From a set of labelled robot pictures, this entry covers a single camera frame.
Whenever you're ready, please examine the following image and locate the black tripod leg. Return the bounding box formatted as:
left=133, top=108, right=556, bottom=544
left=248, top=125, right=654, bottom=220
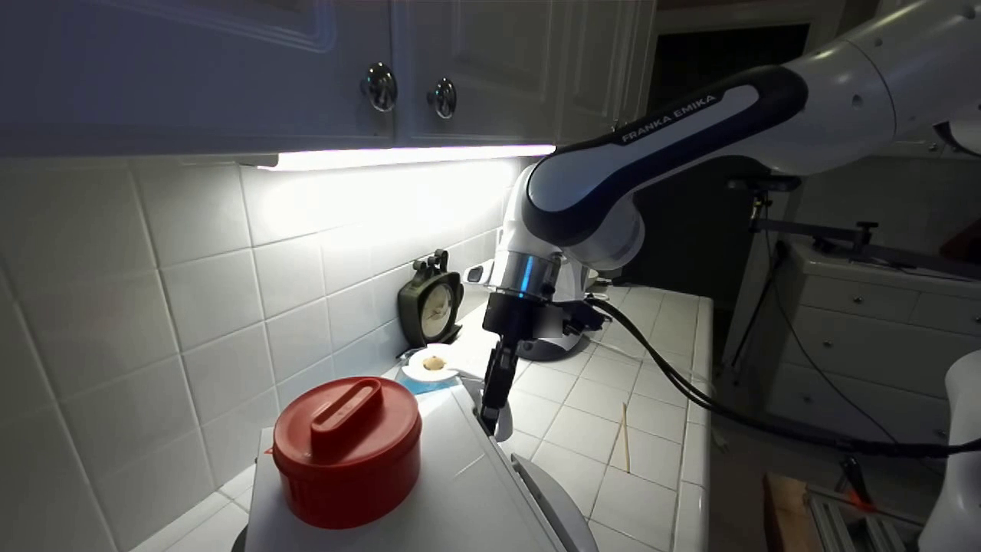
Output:
left=722, top=170, right=806, bottom=384

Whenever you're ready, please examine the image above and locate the white drawer unit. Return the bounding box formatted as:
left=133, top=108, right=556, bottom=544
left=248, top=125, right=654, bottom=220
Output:
left=715, top=240, right=981, bottom=445

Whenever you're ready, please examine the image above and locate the under-cabinet light strip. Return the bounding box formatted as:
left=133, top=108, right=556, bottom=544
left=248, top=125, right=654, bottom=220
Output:
left=239, top=141, right=562, bottom=176

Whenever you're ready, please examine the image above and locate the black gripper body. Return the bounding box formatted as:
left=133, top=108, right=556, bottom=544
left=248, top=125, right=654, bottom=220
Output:
left=481, top=291, right=553, bottom=407

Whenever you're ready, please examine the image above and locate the round metal cabinet knob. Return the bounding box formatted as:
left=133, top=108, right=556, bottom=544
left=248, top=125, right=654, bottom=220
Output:
left=363, top=57, right=401, bottom=117
left=428, top=73, right=462, bottom=121

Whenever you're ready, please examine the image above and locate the white toaster oven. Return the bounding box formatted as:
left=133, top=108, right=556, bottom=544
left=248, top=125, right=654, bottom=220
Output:
left=239, top=370, right=600, bottom=552

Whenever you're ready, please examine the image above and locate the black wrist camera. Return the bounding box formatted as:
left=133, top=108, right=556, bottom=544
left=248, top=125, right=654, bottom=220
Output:
left=540, top=294, right=606, bottom=341

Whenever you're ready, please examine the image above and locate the white wall cabinet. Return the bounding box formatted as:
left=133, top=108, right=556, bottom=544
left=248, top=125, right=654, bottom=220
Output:
left=0, top=0, right=658, bottom=158

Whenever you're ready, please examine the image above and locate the white coffee maker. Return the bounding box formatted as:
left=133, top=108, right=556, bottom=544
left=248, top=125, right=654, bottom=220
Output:
left=459, top=257, right=606, bottom=367

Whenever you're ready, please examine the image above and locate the red round lidded container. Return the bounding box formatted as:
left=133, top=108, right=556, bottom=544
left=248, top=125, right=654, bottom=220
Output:
left=270, top=375, right=428, bottom=531

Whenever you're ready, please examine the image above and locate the glass carafe with white lid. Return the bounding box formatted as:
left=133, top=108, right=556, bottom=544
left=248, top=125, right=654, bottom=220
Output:
left=398, top=341, right=462, bottom=390

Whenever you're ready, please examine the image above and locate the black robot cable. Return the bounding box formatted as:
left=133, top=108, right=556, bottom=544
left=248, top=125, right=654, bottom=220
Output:
left=588, top=297, right=981, bottom=461

